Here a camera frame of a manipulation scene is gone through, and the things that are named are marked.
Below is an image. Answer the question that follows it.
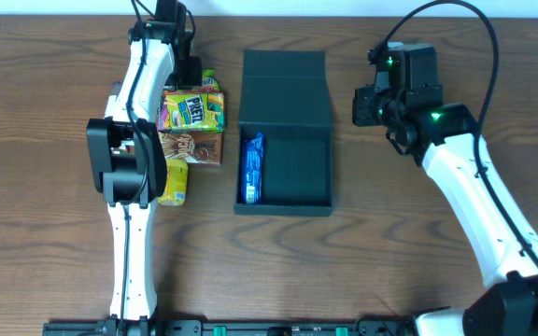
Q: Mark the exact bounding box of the yellow candy canister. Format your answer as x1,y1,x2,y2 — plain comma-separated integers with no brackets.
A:
158,159,189,206

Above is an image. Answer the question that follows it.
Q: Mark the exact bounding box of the dark green flip-lid box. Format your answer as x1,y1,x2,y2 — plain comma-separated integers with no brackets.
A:
234,49,333,217

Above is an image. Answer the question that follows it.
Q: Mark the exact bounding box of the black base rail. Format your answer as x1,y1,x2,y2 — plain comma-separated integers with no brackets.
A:
41,318,418,336

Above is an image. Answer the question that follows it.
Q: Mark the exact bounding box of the green white candy bar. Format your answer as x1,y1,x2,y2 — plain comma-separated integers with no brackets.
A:
110,147,129,155

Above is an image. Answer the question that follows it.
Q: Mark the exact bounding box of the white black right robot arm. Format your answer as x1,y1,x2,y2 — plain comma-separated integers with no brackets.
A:
352,43,538,335

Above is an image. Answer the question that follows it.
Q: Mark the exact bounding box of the green gummy worms bag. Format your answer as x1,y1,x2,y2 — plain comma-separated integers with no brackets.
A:
191,69,220,92

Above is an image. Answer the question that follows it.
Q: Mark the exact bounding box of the blue cookie package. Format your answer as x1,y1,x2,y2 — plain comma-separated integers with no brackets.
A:
241,133,264,204

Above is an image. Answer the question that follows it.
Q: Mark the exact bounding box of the brown Pocky box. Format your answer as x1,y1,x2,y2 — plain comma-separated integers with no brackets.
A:
159,132,223,166

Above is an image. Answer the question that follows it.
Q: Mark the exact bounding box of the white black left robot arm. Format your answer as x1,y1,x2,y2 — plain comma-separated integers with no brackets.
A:
86,1,201,335

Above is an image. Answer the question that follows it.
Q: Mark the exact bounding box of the yellow green Pretz box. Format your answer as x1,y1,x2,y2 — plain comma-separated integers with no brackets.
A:
156,91,225,133

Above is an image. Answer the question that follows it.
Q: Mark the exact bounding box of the purple candy bar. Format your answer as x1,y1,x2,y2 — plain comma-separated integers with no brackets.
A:
109,82,122,96

